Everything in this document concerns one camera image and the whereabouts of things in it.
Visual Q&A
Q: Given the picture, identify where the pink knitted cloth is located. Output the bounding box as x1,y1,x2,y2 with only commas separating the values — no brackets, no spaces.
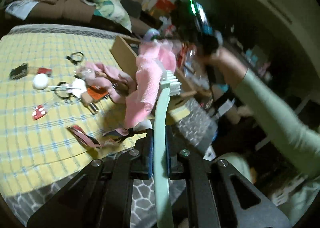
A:
76,40,176,129

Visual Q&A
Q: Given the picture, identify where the mint green brush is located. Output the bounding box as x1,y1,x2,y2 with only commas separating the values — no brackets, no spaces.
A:
153,70,181,227

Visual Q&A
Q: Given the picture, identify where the green sleeved right forearm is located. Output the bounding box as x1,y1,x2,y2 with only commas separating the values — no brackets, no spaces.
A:
235,70,319,178

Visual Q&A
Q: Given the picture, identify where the person right hand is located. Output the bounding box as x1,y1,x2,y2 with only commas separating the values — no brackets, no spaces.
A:
200,47,248,89

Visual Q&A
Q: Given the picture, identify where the yellow plaid tablecloth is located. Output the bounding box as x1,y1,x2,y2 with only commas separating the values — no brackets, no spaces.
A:
1,32,137,197

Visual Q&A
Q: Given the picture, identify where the red small pouch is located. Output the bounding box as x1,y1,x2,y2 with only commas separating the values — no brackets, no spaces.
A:
31,105,47,120

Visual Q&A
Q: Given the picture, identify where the white round compact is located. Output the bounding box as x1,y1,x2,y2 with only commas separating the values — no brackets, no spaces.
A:
33,73,49,90

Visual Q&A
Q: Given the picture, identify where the red capped small bottle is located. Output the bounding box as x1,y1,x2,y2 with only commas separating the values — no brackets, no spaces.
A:
28,66,52,77

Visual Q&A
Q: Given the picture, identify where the cardboard box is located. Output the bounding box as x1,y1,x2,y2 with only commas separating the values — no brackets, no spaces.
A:
110,36,211,105

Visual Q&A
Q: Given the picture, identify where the small black case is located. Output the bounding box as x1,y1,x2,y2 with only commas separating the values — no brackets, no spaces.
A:
9,63,28,80

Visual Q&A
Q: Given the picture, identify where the floral tote bag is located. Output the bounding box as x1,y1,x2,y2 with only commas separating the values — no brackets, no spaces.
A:
80,0,132,33

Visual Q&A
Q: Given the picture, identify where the white printed paper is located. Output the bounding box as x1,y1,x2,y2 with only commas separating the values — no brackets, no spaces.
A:
5,0,39,20

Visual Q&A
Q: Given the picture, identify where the striped ribbon strap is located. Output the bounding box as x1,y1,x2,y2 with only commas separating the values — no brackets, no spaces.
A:
66,124,148,149

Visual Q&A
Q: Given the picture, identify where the black coiled cable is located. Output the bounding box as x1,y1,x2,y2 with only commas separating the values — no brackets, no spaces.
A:
65,51,85,66

